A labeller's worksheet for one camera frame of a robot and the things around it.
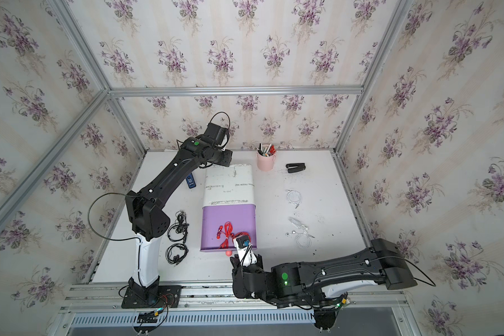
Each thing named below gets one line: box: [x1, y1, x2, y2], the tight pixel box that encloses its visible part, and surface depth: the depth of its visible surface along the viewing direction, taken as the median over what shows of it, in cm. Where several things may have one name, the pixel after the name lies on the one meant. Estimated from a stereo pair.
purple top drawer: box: [199, 203, 258, 252], surface depth 77 cm
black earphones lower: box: [165, 242, 189, 268], surface depth 85 cm
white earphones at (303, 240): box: [285, 216, 315, 250], surface depth 90 cm
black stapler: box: [285, 163, 306, 173], surface depth 113 cm
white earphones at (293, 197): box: [284, 189, 303, 209], surface depth 102 cm
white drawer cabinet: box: [202, 163, 256, 208], surface depth 80 cm
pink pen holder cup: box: [256, 142, 277, 172], surface depth 109 cm
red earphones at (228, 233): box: [217, 221, 234, 250], surface depth 76 cm
